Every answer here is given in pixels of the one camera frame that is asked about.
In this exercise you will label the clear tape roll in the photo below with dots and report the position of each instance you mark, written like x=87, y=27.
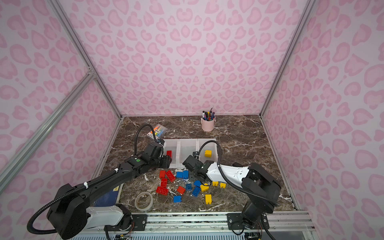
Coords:
x=144, y=201

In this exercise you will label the pink pen cup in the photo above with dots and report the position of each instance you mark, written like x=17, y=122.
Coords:
x=207, y=126

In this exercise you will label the middle white plastic bin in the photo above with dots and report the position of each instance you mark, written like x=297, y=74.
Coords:
x=185, y=147

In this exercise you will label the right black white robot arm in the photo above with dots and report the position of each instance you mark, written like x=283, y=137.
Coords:
x=262, y=189

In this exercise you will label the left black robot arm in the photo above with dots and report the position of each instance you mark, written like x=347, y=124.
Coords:
x=74, y=212

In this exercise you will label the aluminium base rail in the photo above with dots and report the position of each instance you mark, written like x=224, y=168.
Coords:
x=281, y=225

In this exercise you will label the right white plastic bin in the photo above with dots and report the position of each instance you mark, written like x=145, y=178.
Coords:
x=212, y=147

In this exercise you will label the blue notebook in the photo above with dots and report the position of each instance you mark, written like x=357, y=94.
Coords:
x=111, y=198

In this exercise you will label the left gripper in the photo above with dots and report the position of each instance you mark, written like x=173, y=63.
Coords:
x=167, y=161

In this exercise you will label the highlighter marker pack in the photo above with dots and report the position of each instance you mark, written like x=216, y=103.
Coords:
x=159, y=132

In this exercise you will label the pens in cup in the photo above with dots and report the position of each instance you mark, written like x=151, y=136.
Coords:
x=208, y=115

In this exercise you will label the long red lego brick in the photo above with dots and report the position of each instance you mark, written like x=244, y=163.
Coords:
x=169, y=153
x=170, y=176

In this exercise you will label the blue lego brick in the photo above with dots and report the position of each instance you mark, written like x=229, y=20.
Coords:
x=177, y=199
x=197, y=184
x=196, y=191
x=185, y=175
x=189, y=187
x=179, y=175

